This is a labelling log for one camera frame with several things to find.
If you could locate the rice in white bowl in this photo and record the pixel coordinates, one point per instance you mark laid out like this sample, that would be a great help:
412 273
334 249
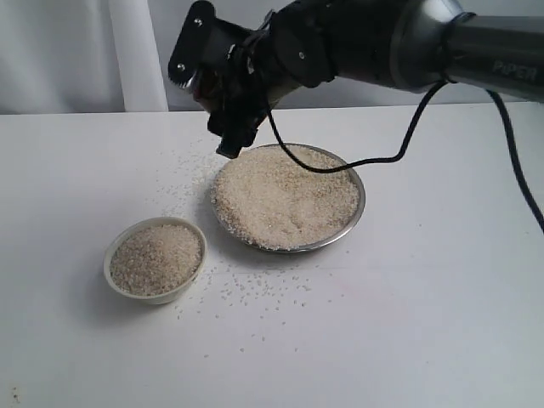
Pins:
156 260

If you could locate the brown wooden cup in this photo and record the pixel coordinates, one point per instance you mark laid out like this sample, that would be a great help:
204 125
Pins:
207 90

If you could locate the rice on steel plate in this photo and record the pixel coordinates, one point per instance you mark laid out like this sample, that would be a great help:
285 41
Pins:
285 200

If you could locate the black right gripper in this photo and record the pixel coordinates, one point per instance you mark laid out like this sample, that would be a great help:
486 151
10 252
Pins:
237 54

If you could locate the spilled rice grains on table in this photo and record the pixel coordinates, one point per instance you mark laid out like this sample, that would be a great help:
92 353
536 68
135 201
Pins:
245 301

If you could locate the round steel plate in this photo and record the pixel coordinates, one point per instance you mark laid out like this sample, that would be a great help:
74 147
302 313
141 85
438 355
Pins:
360 204

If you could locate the white backdrop curtain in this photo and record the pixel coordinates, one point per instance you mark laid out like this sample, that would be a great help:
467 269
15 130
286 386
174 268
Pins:
102 56

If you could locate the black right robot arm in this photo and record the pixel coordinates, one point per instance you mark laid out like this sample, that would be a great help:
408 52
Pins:
404 45

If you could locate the white ceramic bowl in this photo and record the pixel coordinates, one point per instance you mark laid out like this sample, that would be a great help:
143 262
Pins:
165 297

